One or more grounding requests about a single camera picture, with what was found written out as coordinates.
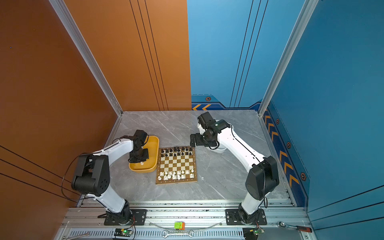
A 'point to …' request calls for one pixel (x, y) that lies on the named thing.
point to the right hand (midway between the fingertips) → (196, 143)
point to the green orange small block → (179, 225)
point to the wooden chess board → (176, 165)
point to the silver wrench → (165, 233)
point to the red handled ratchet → (281, 224)
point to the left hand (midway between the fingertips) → (143, 158)
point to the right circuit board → (252, 233)
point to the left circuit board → (123, 232)
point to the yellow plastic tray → (149, 165)
